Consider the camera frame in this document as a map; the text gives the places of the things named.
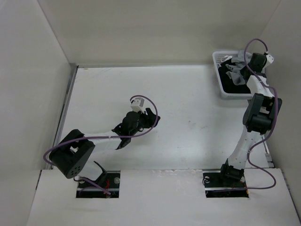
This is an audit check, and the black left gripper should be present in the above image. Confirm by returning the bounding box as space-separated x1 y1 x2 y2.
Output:
129 108 159 137

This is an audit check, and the grey tank top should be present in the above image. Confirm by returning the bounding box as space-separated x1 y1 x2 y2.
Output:
225 50 246 86

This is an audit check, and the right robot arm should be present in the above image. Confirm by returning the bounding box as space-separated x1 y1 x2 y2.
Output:
218 51 282 186

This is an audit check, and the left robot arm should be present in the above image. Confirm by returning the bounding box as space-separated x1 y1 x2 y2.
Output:
46 108 160 188

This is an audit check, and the white tank top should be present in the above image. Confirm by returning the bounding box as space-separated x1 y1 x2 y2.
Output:
221 55 233 63

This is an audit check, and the black tank top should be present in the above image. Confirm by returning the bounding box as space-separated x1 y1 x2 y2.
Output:
218 64 251 94

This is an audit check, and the white plastic basket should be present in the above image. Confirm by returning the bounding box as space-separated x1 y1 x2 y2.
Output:
212 50 267 100

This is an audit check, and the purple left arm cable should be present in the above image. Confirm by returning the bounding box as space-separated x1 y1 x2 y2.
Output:
44 95 158 196

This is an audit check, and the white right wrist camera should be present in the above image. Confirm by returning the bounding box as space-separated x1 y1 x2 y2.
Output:
264 54 274 67

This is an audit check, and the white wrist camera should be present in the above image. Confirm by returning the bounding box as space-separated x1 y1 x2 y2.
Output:
131 97 144 113
264 54 274 67

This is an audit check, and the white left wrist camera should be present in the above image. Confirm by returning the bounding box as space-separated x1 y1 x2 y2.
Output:
131 97 144 113

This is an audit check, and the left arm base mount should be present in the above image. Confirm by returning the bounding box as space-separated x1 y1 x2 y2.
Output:
73 171 121 199

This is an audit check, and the left aluminium table rail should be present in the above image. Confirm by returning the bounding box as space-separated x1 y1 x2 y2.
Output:
53 63 79 147

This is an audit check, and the aluminium table rail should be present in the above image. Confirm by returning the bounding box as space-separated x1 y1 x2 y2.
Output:
53 63 79 147
263 142 275 168

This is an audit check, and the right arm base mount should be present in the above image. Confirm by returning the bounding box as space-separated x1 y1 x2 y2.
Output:
202 170 249 198

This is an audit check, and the right aluminium table rail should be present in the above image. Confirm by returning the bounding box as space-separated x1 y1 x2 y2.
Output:
263 142 275 168

